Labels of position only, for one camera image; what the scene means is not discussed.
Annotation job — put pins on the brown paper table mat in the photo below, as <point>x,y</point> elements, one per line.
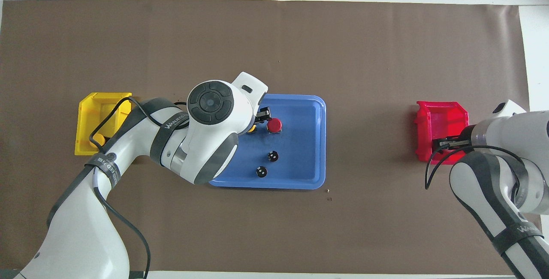
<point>343,47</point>

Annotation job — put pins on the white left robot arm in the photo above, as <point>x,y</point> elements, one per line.
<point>85,236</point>

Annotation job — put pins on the yellow push button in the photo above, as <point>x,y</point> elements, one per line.
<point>252,129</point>
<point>98,137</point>

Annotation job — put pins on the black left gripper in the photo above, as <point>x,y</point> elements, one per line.
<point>263,112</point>

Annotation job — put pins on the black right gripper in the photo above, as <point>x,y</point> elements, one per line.
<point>467,138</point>

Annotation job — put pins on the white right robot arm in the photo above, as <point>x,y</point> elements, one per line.
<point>480,184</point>

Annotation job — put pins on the yellow plastic parts bin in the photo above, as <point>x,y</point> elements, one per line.
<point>85,116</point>

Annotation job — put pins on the red push button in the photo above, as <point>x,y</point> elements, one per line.
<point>274,124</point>

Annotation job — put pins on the black knob with white dots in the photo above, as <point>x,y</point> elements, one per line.
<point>272,156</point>
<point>261,171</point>

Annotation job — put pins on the blue plastic tray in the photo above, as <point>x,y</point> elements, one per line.
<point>300,150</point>

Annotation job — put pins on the red plastic parts bin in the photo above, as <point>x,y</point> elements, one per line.
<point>429,120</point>

